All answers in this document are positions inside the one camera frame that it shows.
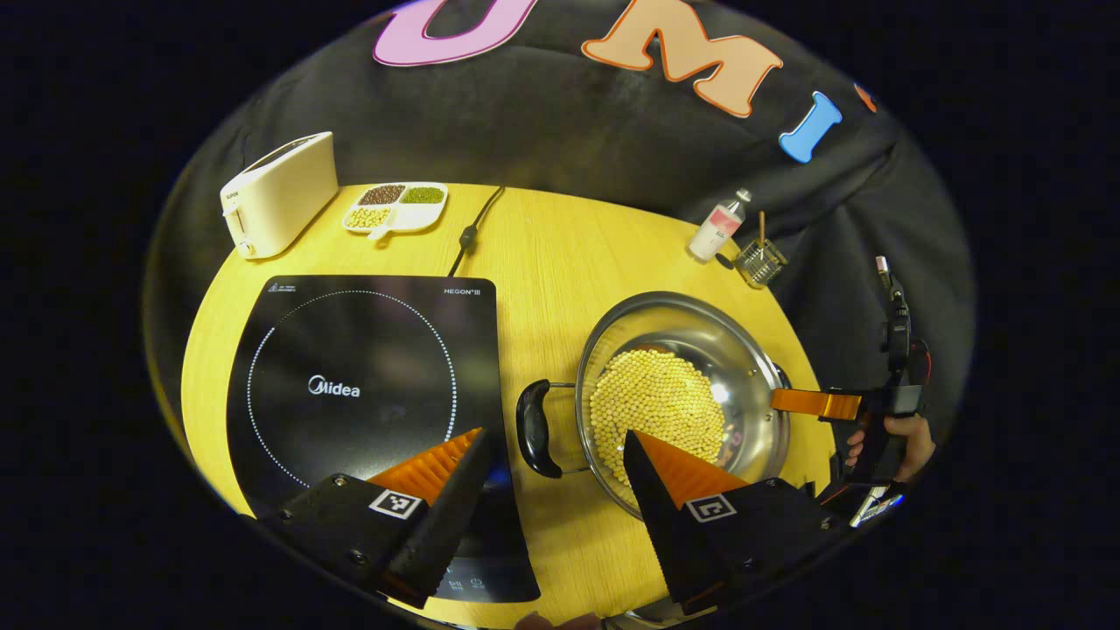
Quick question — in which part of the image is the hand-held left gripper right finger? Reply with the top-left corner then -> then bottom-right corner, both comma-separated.
623,429 -> 854,613

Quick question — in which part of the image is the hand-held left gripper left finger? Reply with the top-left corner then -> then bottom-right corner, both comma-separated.
258,427 -> 504,609

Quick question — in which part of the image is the pile of soybeans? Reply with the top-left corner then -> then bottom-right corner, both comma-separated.
589,348 -> 727,487

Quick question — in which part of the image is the stainless steel pot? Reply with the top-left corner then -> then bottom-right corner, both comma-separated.
516,291 -> 793,522

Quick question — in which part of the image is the black induction cooktop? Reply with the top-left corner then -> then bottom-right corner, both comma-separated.
226,276 -> 542,603

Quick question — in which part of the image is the clear glass jar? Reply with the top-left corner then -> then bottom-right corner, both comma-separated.
735,238 -> 788,290

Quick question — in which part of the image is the clear bottle with pink label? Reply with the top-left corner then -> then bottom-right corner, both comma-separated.
687,188 -> 753,263

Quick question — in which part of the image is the white divided dish with beans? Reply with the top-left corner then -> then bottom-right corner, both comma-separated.
341,181 -> 449,242

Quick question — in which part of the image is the white toaster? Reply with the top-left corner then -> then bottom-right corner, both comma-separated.
219,131 -> 340,260

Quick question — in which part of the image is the black power cable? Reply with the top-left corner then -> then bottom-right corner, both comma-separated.
448,185 -> 507,277

